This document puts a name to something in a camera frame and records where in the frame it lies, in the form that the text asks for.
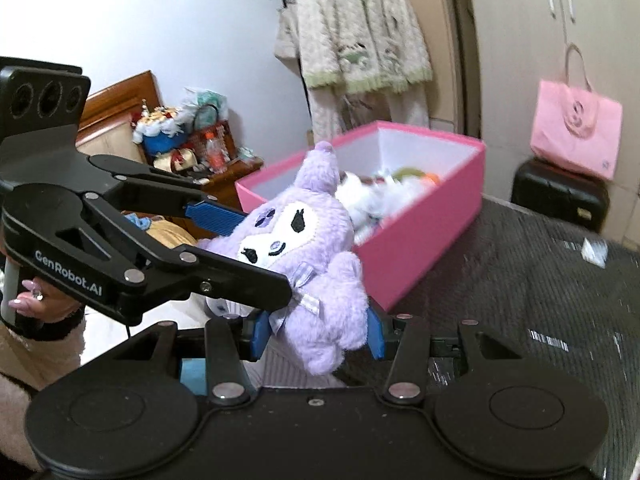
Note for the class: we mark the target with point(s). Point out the black suitcase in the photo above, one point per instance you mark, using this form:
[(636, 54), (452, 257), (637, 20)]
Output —
[(555, 195)]

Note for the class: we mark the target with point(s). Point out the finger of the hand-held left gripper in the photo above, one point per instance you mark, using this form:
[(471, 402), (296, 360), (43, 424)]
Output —
[(240, 277), (215, 215)]

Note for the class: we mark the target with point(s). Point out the white fluffy pajama pants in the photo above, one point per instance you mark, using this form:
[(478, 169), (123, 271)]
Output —
[(410, 105)]

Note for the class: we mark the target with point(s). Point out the small white paper piece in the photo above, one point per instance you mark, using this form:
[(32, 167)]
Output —
[(595, 252)]

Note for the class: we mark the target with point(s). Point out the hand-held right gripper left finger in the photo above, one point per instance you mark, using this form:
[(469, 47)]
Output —
[(262, 335)]

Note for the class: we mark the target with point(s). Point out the person's left forearm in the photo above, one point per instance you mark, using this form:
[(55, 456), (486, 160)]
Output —
[(30, 360)]

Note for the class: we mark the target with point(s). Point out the yellow blanket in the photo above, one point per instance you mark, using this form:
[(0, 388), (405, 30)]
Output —
[(165, 232)]

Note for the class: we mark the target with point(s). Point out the orange drink bottle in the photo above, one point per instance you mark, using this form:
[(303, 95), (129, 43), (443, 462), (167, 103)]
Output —
[(216, 155)]

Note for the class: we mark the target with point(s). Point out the beige tall cabinet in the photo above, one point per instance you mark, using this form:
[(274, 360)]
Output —
[(450, 60)]

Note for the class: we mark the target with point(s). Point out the white and gold handbag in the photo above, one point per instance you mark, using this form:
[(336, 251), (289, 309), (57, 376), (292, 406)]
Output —
[(172, 160)]

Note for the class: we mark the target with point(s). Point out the wooden cabinet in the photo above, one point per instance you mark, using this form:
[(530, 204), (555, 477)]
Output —
[(225, 185)]

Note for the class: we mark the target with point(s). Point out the purple plush toy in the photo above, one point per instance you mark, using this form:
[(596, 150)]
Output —
[(300, 240)]

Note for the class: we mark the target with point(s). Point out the pink tote bag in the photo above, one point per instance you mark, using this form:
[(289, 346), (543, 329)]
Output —
[(575, 130)]

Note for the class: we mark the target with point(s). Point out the heap of plastic bags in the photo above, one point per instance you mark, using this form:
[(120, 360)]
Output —
[(205, 100)]

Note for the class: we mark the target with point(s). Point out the light blue cloth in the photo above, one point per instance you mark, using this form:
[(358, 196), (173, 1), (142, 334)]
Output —
[(135, 221)]

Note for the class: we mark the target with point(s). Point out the orange egg makeup sponge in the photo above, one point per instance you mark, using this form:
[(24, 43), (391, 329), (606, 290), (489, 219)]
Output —
[(432, 179)]

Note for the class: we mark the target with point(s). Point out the pink cardboard box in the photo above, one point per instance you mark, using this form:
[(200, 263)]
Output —
[(425, 220)]

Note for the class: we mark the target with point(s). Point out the woven basket handbag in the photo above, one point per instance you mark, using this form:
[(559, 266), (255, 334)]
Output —
[(222, 130)]

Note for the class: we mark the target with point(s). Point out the beige wardrobe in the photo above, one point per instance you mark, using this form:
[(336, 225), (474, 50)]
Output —
[(510, 35)]

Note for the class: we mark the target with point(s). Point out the blue and white bouquet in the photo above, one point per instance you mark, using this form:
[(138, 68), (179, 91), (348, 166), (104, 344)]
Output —
[(160, 130)]

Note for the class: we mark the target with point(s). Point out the white panda plush toy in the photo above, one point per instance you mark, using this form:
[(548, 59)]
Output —
[(355, 195)]

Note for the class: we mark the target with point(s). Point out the green egg makeup sponge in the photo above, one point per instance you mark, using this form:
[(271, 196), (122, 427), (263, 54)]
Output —
[(407, 172)]

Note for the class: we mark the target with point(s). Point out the person's left hand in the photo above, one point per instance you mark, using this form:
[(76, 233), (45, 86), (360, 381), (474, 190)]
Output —
[(55, 307)]

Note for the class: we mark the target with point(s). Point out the white fluffy pajama jacket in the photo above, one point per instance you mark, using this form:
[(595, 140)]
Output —
[(360, 20)]

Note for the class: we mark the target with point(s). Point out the wooden bed headboard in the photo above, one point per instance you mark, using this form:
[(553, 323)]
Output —
[(115, 105)]

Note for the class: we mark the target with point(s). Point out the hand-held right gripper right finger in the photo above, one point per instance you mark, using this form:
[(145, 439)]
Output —
[(376, 332)]

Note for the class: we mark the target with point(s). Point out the black mesh table mat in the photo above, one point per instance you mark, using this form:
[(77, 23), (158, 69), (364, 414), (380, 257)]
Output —
[(525, 285)]

